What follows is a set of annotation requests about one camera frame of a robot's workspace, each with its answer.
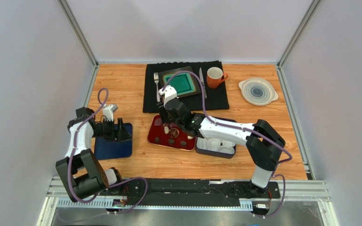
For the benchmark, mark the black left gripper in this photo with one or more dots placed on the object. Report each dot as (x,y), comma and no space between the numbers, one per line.
(122,135)

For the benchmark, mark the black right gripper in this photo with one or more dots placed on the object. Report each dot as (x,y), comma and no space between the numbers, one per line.
(164,116)

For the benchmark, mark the dark blue box lid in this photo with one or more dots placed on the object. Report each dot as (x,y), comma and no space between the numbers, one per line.
(105,149)

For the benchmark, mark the metal serving tongs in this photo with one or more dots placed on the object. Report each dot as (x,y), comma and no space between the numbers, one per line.
(163,115)

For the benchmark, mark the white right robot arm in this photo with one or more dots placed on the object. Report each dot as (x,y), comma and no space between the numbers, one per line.
(263,142)

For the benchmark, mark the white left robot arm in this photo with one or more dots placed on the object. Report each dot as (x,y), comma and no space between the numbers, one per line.
(80,172)

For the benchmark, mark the red lacquer chocolate tray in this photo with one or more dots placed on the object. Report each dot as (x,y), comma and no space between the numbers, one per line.
(175,138)

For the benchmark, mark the teal square plate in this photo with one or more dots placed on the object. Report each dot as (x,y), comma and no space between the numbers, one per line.
(185,84)

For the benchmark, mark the white paper cup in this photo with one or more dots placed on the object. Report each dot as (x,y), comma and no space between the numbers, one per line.
(213,144)
(226,150)
(228,144)
(201,143)

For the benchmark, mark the black cloth placemat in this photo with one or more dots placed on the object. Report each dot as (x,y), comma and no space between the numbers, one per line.
(216,98)

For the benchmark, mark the silver fork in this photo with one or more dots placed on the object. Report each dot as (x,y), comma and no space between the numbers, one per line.
(156,80)

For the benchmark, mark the silver table knife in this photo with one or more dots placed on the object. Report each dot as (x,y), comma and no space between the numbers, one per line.
(202,82)

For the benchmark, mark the dark blue box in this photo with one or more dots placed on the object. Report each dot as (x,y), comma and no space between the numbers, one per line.
(215,153)

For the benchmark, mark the orange ceramic mug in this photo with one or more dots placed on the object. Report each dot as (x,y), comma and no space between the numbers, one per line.
(215,76)

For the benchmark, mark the white round lid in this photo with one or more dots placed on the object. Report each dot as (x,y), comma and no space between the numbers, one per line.
(258,91)

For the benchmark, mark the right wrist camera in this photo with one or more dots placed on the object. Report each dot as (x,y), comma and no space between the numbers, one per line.
(168,93)

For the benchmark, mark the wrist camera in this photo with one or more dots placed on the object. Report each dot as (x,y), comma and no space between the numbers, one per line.
(108,112)
(168,93)

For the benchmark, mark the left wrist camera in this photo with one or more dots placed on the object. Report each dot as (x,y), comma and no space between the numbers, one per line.
(108,112)

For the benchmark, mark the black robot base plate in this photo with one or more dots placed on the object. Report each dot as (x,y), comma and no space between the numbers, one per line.
(191,192)

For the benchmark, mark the aluminium frame rail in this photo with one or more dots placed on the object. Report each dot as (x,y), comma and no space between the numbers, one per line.
(302,203)

